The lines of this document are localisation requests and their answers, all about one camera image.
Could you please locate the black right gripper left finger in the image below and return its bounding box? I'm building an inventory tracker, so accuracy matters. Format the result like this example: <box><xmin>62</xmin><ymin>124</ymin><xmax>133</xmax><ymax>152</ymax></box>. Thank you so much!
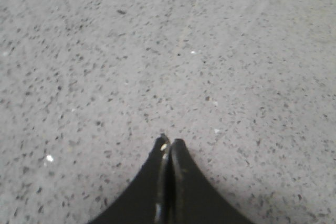
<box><xmin>90</xmin><ymin>133</ymin><xmax>171</xmax><ymax>223</ymax></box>

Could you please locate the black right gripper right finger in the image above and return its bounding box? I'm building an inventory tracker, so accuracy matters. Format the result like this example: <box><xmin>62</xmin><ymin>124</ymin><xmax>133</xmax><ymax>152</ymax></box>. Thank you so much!
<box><xmin>170</xmin><ymin>139</ymin><xmax>251</xmax><ymax>223</ymax></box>

